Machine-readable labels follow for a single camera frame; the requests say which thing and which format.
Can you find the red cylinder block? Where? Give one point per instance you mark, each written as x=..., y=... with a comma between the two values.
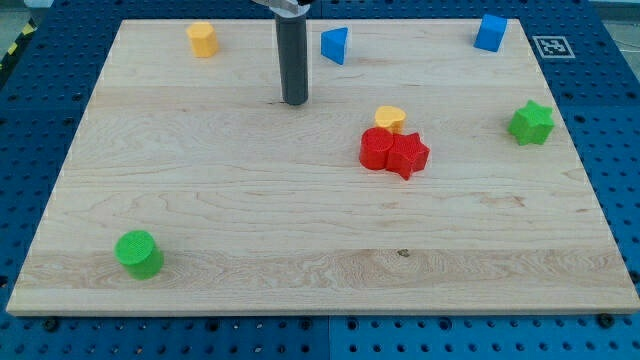
x=374, y=148

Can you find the blue cube block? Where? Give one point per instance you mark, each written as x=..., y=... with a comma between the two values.
x=490, y=33

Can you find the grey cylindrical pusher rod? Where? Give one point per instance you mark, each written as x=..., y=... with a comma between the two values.
x=292, y=55

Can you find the yellow heart block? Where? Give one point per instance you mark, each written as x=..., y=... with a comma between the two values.
x=390, y=118

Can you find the green cylinder block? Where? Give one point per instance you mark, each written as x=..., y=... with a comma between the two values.
x=138, y=254

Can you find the wooden board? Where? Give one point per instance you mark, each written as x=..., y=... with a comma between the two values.
x=261, y=208

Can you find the red star block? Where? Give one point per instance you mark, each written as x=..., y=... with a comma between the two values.
x=408, y=154

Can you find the yellow hexagon block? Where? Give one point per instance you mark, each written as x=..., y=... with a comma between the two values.
x=203, y=39

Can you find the white fiducial marker tag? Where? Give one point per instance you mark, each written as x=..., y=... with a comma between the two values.
x=553, y=47

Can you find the green star block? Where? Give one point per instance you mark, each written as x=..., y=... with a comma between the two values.
x=531, y=124

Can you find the blue triangular block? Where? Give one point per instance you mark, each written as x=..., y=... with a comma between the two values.
x=334, y=44

